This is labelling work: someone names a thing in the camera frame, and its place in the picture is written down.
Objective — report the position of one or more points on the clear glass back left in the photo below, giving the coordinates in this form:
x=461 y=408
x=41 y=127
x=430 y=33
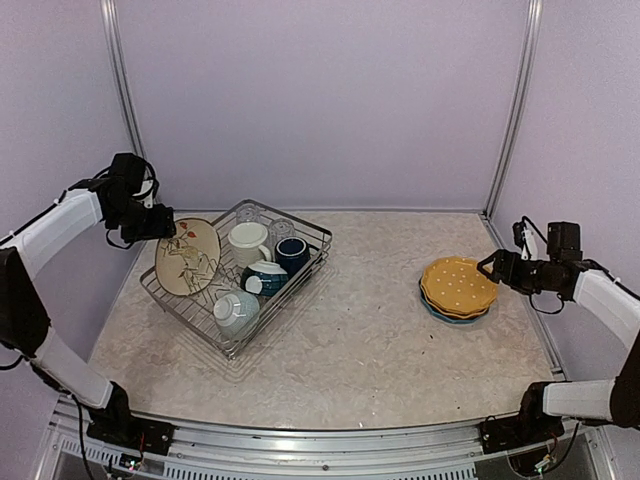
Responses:
x=248 y=212

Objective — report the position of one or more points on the blue dotted plate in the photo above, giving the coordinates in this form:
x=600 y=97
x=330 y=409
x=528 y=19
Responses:
x=450 y=320

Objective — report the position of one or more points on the aluminium frame post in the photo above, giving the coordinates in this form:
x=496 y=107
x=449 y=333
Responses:
x=518 y=104
x=116 y=55

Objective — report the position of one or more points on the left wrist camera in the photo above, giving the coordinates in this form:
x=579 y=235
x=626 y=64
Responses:
x=146 y=195

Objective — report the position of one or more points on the navy white bowl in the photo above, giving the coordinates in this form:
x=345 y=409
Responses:
x=263 y=278

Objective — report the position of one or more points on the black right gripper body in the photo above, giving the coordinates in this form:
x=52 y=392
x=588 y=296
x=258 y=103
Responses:
x=524 y=280

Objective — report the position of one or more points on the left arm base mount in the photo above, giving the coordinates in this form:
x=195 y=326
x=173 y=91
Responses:
x=130 y=435

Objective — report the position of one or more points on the cream bird pattern plate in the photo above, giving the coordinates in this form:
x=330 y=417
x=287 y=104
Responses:
x=187 y=263

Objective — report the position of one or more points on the yellow dotted plate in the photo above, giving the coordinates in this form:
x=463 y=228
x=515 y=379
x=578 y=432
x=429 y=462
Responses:
x=459 y=300
x=455 y=269

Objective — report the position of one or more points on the dark blue mug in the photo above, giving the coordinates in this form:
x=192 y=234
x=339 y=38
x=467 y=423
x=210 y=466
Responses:
x=292 y=254

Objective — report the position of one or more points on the wire dish rack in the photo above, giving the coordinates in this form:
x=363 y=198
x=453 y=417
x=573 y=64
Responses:
x=227 y=279

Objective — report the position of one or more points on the aluminium front rail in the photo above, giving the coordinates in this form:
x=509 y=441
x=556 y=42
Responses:
x=201 y=450

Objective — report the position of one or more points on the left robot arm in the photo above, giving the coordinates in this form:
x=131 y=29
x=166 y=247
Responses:
x=122 y=197

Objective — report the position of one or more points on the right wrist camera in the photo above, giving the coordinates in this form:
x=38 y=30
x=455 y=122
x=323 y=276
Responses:
x=524 y=239

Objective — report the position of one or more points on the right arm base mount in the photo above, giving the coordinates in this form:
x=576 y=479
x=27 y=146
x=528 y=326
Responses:
x=529 y=426

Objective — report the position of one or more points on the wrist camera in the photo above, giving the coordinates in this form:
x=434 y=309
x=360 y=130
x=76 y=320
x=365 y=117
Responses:
x=146 y=195
x=524 y=239

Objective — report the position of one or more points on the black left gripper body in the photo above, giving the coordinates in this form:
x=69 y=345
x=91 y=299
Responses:
x=137 y=223

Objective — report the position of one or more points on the white ceramic mug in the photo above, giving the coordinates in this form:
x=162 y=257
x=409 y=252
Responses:
x=248 y=243

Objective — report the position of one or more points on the clear glass back right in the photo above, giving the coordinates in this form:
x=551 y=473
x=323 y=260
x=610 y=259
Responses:
x=279 y=229

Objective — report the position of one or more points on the right aluminium frame post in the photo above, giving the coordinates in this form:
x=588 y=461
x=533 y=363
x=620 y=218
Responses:
x=518 y=104

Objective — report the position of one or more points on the left aluminium frame post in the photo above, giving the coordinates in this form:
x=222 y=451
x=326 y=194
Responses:
x=116 y=55

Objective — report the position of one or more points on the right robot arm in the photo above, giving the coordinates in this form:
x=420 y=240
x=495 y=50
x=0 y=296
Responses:
x=553 y=262

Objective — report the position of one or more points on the clear glass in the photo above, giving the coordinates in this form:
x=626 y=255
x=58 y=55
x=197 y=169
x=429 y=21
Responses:
x=279 y=229
x=248 y=212

